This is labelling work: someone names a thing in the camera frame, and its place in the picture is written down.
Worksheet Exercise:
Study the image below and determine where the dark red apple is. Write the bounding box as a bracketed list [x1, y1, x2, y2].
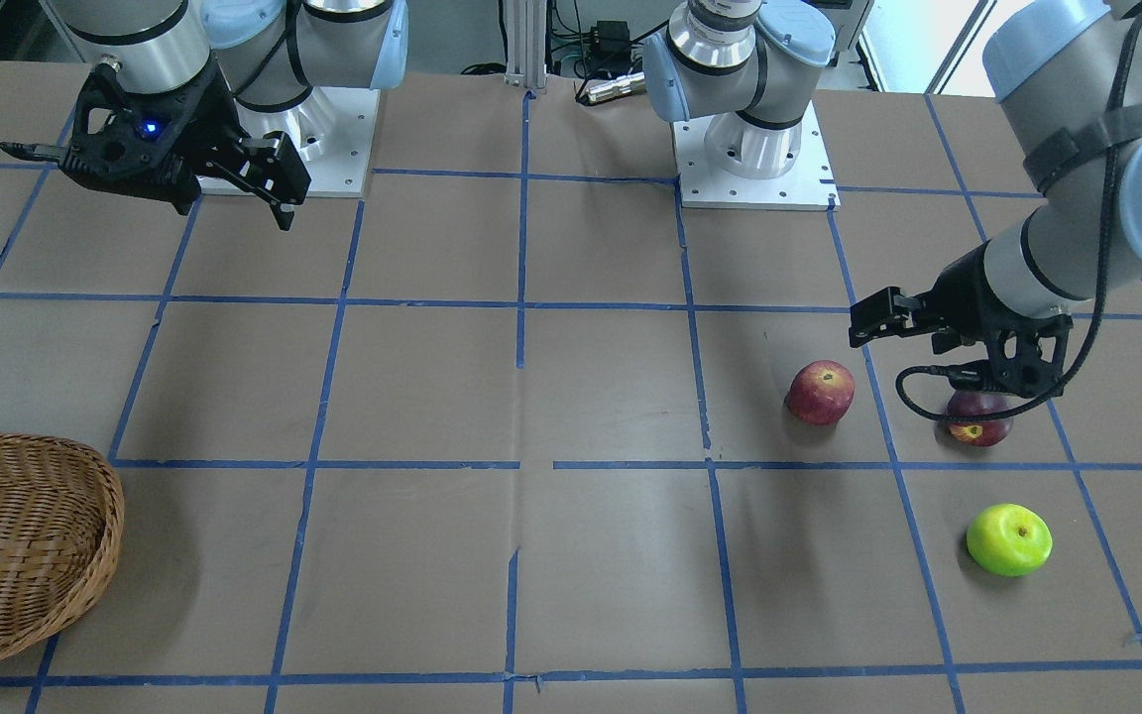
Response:
[943, 392, 1014, 447]

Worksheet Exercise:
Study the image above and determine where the aluminium frame post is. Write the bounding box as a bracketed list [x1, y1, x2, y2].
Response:
[502, 0, 549, 95]

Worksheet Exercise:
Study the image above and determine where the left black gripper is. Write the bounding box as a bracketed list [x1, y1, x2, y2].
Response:
[851, 247, 1073, 395]

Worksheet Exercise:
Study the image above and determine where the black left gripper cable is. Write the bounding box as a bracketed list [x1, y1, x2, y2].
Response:
[894, 0, 1142, 424]

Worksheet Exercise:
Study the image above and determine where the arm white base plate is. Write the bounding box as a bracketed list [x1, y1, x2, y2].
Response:
[671, 103, 842, 211]
[238, 87, 384, 199]

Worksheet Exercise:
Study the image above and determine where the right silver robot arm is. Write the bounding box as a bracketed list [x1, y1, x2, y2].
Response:
[1, 1, 409, 230]

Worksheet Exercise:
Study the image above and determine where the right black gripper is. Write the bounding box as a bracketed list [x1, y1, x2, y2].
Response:
[0, 64, 311, 232]

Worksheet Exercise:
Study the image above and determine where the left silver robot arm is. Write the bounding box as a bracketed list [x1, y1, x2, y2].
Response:
[642, 1, 1142, 401]

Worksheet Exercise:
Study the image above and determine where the green apple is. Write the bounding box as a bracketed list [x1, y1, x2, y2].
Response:
[965, 503, 1053, 577]

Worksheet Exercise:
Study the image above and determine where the woven wicker basket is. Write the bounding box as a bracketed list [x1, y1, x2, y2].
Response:
[0, 432, 126, 660]

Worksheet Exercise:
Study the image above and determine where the black power adapter box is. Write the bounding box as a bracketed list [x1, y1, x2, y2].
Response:
[589, 21, 632, 64]

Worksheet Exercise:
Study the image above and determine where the red yellow apple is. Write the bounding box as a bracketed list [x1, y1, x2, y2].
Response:
[785, 360, 857, 426]

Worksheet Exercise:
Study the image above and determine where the silver metal cylinder connector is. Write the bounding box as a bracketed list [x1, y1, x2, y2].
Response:
[576, 71, 646, 107]

